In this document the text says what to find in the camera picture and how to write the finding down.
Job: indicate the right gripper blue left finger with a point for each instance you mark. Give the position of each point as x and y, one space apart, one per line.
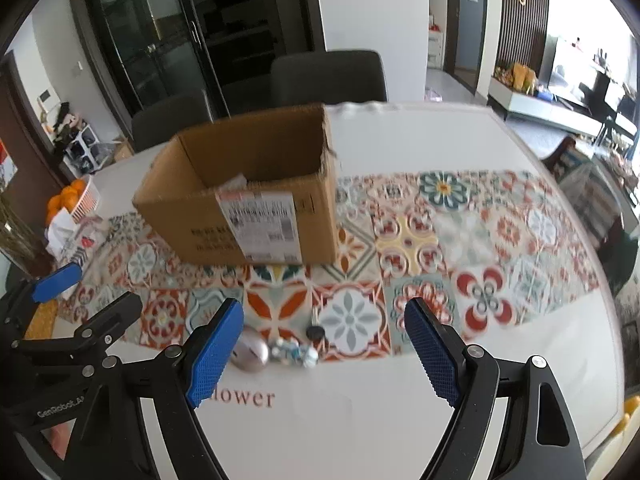
208 350

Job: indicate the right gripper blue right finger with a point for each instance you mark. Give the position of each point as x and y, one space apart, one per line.
432 343

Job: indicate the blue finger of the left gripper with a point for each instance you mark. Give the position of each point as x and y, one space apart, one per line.
55 284

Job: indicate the white power adapter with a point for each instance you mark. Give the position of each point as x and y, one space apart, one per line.
237 183

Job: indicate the person's left hand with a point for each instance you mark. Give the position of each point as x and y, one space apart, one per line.
59 438

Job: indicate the silver oval mouse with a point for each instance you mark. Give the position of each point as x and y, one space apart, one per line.
251 352

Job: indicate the glass vase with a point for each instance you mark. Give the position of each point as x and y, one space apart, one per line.
21 245

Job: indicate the patterned fabric tissue pouch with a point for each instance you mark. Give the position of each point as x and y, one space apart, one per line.
68 241

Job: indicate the orange fruit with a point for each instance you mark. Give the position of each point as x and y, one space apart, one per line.
67 199

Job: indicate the white fruit basket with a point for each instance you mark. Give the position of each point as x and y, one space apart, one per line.
88 198

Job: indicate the colourful patterned table runner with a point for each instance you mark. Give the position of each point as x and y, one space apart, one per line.
486 250

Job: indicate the brown cardboard box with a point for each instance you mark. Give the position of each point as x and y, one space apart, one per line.
287 213

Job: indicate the dark chair left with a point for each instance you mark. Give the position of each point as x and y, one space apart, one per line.
158 123

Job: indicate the dark chair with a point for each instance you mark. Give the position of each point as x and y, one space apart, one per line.
328 77
158 123

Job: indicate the white tv console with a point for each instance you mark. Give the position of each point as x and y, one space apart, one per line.
519 105

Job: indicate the dark glass cabinet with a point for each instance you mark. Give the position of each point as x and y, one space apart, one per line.
142 51

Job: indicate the dark chair right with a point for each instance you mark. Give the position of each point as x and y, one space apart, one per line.
328 77

